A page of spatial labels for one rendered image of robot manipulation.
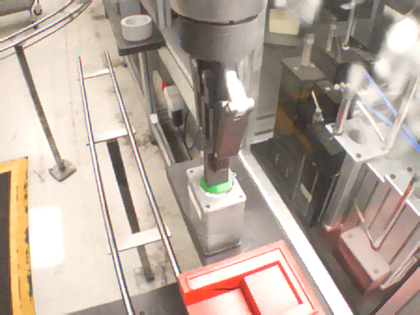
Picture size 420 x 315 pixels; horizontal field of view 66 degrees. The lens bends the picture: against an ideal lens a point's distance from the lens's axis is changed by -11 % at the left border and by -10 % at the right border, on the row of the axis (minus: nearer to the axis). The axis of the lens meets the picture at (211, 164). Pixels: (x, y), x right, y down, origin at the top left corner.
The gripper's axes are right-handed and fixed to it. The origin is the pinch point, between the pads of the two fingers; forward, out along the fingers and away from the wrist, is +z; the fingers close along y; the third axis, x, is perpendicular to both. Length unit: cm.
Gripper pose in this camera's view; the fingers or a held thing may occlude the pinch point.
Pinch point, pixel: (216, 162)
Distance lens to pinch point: 46.0
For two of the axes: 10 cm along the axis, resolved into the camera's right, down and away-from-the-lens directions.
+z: 0.0, 7.0, 7.1
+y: -3.5, -6.7, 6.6
